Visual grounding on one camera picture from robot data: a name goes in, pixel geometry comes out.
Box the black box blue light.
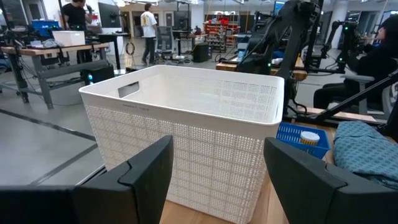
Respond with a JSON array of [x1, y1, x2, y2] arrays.
[[81, 64, 115, 85]]

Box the black computer tower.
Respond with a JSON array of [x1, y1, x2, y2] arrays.
[[192, 42, 213, 63]]

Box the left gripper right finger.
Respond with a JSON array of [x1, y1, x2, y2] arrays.
[[263, 136, 398, 224]]

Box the wooden workbench grey legs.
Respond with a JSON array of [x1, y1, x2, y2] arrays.
[[0, 42, 110, 110]]

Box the grey seat chair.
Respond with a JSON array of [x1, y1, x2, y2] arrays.
[[340, 74, 398, 116]]

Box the white storage box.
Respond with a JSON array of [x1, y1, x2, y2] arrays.
[[52, 30, 86, 47]]

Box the grey office chair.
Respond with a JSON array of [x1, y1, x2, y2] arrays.
[[155, 26, 175, 62]]

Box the orange pill bottle white cap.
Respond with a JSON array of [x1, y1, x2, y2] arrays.
[[300, 130, 321, 147]]

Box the red parts shelving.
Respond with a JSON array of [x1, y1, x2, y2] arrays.
[[203, 17, 240, 54]]

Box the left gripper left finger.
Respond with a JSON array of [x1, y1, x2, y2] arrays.
[[73, 135, 174, 224]]

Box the white perforated plastic basket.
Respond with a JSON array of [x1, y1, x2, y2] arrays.
[[78, 64, 285, 224]]

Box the blue storage bin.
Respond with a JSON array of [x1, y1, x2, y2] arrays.
[[30, 20, 60, 39]]

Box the wooden background table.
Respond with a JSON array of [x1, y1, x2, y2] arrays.
[[216, 57, 308, 82]]

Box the blue patterned hospital gown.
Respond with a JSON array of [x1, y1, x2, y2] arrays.
[[332, 120, 398, 190]]

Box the small blue plastic basket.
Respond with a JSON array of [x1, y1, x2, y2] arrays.
[[275, 121, 331, 160]]

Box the person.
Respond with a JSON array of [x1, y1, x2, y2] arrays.
[[140, 2, 158, 65], [62, 0, 94, 32], [313, 14, 398, 110]]

